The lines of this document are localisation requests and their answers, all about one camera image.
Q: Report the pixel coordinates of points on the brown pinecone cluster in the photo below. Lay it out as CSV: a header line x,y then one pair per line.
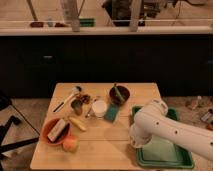
x,y
84,98

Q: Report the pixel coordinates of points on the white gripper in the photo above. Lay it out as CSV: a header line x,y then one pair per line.
x,y
138,136

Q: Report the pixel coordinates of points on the orange apple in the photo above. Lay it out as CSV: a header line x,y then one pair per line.
x,y
70,144

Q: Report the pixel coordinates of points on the dark cabinet counter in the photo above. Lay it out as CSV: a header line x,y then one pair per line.
x,y
33,61

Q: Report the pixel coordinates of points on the yellow banana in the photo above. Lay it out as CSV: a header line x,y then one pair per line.
x,y
77,123

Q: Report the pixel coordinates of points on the orange bowl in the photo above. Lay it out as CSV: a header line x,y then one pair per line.
x,y
46,129

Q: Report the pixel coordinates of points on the teal sponge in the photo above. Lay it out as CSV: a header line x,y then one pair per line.
x,y
111,113

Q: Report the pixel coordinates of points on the white cup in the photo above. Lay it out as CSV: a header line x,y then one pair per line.
x,y
99,108

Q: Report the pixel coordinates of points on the white and brown box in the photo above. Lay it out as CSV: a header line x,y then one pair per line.
x,y
56,131

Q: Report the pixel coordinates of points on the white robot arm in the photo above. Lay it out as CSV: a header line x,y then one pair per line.
x,y
151,120

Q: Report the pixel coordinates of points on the green plastic tray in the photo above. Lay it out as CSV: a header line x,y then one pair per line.
x,y
162,153

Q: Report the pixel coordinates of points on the dark red bowl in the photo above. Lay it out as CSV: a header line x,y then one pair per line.
x,y
124,92

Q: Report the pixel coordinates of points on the metal spoon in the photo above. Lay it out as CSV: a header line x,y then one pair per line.
x,y
88,114

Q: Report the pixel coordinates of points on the green vegetable in bowl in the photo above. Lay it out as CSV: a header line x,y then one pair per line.
x,y
118,93

